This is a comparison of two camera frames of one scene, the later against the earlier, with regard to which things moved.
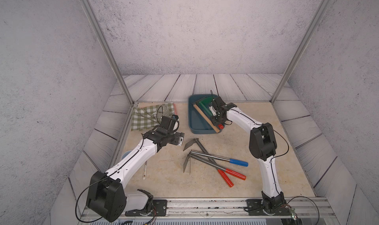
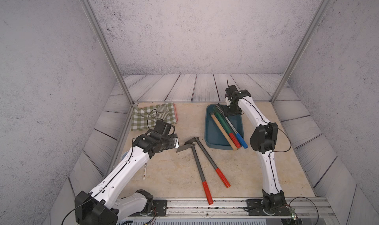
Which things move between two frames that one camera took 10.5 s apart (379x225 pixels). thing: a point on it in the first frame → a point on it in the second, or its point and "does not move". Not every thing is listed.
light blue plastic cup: [125, 154] does not move
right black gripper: [213, 119] → [226, 111]
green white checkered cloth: [142, 118] does not move
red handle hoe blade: [187, 163] → [191, 146]
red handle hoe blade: [225, 178] does not move
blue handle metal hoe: [236, 162] → [238, 136]
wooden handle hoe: [216, 129] → [226, 134]
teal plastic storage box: [197, 124] → [213, 137]
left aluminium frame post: [85, 2] does not move
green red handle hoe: [206, 103] → [233, 136]
